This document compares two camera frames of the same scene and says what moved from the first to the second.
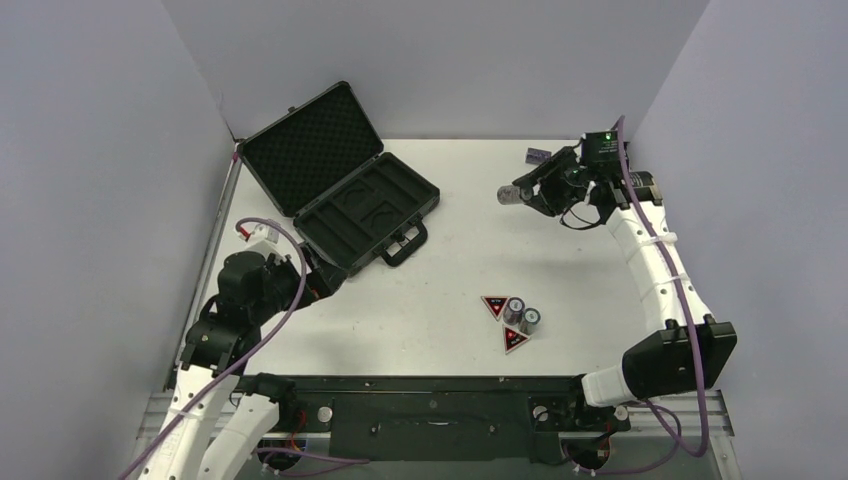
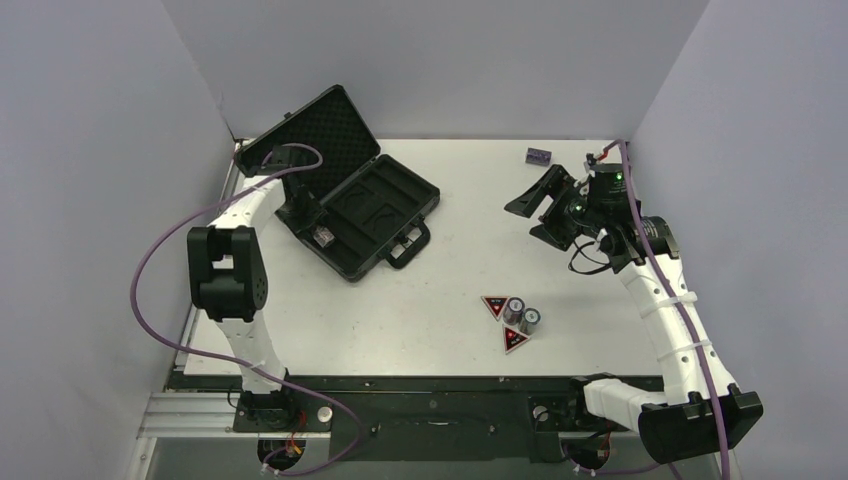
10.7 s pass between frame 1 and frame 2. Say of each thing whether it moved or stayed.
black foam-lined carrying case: stayed
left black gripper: moved
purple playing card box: stayed
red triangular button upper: stayed
